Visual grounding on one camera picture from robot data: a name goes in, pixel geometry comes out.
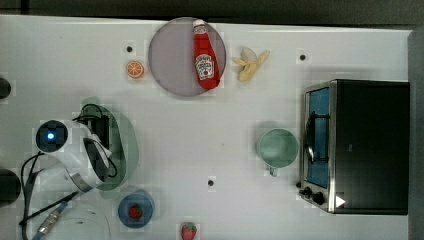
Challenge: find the toy orange slice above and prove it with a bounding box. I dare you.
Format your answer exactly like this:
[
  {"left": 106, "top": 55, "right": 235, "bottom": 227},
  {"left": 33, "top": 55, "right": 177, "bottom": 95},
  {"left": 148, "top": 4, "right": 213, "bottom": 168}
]
[{"left": 126, "top": 61, "right": 144, "bottom": 79}]

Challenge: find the black round cup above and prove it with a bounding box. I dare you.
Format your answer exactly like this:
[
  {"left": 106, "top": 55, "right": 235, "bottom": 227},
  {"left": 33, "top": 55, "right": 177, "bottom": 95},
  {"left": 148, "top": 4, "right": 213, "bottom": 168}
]
[{"left": 0, "top": 78, "right": 11, "bottom": 99}]

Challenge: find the mint green cup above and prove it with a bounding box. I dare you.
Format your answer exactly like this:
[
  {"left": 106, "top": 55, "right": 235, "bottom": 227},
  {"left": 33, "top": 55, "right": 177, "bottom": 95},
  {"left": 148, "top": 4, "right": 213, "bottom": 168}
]
[{"left": 256, "top": 128, "right": 299, "bottom": 177}]

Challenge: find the black toaster oven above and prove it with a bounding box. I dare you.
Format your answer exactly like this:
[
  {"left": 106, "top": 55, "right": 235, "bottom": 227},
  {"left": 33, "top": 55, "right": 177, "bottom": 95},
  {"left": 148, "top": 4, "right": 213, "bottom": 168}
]
[{"left": 297, "top": 79, "right": 410, "bottom": 215}]

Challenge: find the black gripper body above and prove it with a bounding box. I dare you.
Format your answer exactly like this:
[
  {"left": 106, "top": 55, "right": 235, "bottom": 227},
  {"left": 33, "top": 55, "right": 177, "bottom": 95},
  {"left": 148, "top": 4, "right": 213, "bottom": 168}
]
[{"left": 79, "top": 115, "right": 110, "bottom": 149}]

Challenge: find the toy strawberry on table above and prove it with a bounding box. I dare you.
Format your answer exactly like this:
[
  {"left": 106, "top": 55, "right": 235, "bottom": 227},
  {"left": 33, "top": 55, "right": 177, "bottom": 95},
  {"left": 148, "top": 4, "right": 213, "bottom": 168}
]
[{"left": 181, "top": 222, "right": 197, "bottom": 240}]

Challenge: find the grey round plate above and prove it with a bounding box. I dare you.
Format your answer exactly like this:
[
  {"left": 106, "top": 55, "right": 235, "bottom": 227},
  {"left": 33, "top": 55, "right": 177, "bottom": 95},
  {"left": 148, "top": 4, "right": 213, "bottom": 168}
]
[{"left": 148, "top": 17, "right": 207, "bottom": 97}]

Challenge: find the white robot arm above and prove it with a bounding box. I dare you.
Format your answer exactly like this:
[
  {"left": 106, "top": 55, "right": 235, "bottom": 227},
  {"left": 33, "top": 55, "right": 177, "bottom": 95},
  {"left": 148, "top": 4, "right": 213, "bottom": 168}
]
[{"left": 35, "top": 120, "right": 111, "bottom": 192}]

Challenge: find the small red strawberry in bowl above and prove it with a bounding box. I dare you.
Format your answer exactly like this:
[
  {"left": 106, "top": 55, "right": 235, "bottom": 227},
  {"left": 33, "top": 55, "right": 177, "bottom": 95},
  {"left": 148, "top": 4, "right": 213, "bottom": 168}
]
[{"left": 128, "top": 204, "right": 143, "bottom": 220}]

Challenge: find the peeled toy banana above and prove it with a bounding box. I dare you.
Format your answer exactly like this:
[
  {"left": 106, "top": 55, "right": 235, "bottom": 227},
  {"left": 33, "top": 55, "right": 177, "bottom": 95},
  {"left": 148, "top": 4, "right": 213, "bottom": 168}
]
[{"left": 232, "top": 47, "right": 270, "bottom": 82}]

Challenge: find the blue small bowl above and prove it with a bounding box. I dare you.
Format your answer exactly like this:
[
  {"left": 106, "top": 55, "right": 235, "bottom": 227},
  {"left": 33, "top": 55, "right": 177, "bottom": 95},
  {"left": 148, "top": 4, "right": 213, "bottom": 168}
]
[{"left": 118, "top": 190, "right": 155, "bottom": 229}]

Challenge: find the red ketchup bottle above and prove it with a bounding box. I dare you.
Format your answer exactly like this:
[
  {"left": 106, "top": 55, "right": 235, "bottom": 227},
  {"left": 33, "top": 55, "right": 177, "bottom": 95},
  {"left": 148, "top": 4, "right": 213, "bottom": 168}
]
[{"left": 193, "top": 19, "right": 220, "bottom": 90}]

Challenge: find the black utensil holder cup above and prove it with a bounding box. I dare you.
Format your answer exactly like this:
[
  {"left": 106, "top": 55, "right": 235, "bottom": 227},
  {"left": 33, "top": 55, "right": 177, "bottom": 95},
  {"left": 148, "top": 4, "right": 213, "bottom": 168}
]
[{"left": 0, "top": 169, "right": 21, "bottom": 207}]

